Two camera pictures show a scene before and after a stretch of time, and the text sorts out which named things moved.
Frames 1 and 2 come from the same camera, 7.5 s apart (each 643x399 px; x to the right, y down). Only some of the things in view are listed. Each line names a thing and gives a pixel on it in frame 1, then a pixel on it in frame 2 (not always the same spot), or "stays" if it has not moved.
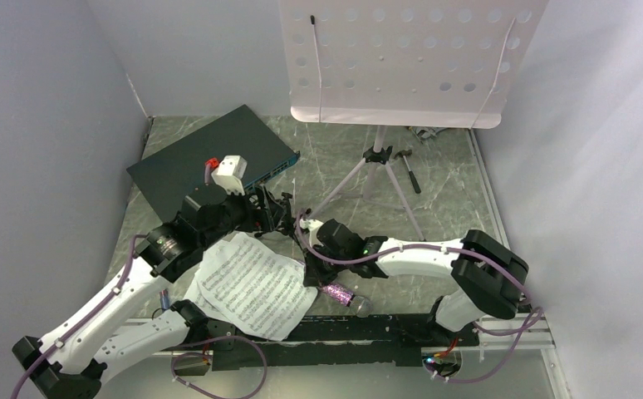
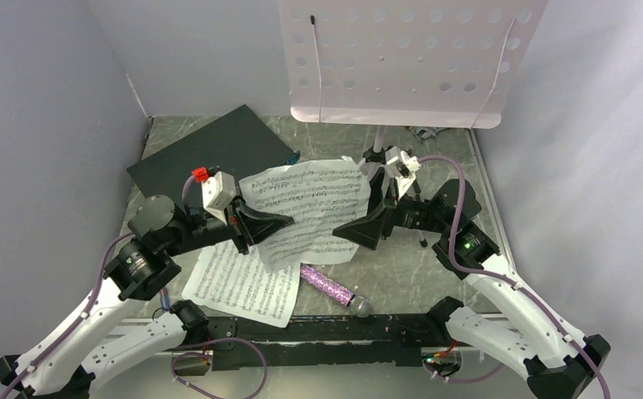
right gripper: (314, 276) -> (367, 230)
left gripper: (265, 217) stays
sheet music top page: (256, 287) -> (317, 197)
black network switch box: (170, 174) stays
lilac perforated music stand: (404, 63) stays
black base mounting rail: (344, 341) stays
